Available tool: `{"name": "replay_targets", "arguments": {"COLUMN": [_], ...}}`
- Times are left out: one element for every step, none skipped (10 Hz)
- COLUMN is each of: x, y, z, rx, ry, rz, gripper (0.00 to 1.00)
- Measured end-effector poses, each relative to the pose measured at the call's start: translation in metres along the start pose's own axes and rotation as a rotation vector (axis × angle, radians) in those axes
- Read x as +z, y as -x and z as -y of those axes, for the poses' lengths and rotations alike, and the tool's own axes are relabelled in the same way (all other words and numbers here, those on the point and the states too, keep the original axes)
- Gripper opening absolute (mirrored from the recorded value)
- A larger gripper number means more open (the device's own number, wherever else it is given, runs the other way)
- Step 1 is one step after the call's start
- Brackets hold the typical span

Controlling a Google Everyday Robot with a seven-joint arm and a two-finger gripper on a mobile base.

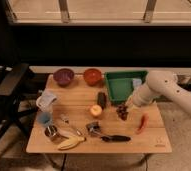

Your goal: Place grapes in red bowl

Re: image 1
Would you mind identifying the black handled can opener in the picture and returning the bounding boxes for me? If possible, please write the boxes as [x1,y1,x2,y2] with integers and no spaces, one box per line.
[86,122,131,142]

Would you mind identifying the red bowl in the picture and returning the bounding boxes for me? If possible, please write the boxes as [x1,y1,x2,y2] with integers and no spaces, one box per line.
[83,68,102,86]

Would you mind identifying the wooden folding table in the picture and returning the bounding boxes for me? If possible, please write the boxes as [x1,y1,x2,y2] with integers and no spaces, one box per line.
[25,73,173,155]

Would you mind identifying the purple bowl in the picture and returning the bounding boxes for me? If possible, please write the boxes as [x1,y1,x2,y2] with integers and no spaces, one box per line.
[53,68,74,86]

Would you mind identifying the peach apple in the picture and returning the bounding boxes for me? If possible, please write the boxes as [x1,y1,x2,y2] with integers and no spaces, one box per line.
[90,105,103,117]

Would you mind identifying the red chili pepper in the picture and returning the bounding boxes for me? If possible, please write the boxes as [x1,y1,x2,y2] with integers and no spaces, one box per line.
[136,114,149,135]

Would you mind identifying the black chair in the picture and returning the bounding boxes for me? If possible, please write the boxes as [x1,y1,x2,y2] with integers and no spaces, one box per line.
[0,63,37,139]

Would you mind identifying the dark red grape bunch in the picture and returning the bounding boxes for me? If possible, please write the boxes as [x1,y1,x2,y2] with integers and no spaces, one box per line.
[116,104,128,120]

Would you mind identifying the metal fork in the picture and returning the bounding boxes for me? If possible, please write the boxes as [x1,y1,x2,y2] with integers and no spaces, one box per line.
[60,114,82,136]

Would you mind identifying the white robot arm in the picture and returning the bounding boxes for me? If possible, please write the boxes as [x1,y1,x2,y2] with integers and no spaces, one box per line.
[125,70,191,116]

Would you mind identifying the green plastic tray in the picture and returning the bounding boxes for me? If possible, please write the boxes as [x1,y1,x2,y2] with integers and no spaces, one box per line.
[104,70,147,105]

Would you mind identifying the blue cup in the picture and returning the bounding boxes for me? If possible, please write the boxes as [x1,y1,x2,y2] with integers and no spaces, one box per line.
[37,112,52,127]

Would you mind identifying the blue sponge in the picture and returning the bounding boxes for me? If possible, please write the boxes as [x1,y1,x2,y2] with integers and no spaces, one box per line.
[132,78,142,89]

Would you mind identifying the metal measuring cup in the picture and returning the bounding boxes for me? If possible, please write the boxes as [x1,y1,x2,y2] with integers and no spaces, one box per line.
[44,125,64,141]

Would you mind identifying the yellow banana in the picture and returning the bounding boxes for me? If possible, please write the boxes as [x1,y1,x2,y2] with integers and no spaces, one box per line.
[57,137,86,150]

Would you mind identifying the white folded cloth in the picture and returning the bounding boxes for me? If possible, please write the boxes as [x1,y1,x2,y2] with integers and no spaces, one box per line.
[36,90,57,112]

